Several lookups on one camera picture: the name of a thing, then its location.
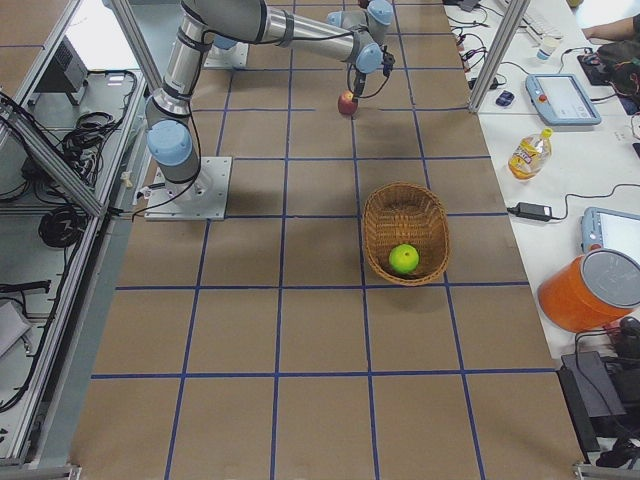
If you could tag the green apple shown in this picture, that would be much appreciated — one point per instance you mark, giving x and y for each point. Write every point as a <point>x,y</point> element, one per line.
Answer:
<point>404,259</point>

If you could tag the orange bucket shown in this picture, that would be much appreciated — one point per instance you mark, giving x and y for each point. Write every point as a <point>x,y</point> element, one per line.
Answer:
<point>595,289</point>

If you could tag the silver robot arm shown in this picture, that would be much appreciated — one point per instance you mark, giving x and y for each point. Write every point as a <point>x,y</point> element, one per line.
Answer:
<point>355,37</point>

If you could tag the red yellow apple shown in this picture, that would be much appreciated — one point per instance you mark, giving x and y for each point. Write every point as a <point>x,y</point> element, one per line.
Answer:
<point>344,103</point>

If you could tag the teach pendant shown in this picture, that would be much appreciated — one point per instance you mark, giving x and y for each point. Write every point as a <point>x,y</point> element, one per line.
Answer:
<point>610,229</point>
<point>560,100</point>

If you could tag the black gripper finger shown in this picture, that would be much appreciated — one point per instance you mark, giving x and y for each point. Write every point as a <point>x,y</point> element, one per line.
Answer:
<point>355,100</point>

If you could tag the aluminium frame post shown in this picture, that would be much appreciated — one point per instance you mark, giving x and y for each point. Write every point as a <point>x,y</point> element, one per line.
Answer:
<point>500,44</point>

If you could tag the near teach pendant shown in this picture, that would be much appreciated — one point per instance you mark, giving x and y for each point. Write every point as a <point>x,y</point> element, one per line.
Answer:
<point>610,229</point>

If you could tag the black power adapter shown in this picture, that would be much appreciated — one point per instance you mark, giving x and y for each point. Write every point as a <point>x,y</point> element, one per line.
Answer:
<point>530,211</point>

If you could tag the woven wicker basket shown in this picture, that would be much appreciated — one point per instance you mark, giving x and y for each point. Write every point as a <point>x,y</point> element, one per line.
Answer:
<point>406,213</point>

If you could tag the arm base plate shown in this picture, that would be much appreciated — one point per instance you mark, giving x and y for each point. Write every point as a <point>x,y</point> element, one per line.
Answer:
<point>205,199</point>
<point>233,58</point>

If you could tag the white paper cup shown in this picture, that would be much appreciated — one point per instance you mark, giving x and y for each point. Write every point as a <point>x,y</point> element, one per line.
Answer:
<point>547,47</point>

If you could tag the orange juice bottle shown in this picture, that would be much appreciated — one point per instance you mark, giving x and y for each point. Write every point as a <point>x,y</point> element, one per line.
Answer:
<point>531,155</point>

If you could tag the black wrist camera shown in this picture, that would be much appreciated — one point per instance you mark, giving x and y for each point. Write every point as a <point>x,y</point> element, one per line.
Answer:
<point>388,62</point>

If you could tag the blue checkered pouch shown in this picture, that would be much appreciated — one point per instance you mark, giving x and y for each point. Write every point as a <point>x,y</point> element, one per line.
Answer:
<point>505,99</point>

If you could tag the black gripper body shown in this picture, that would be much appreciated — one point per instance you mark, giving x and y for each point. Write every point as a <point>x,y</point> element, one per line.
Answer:
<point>358,80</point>

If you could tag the far teach pendant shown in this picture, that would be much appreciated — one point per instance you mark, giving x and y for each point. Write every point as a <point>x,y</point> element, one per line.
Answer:
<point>560,100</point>

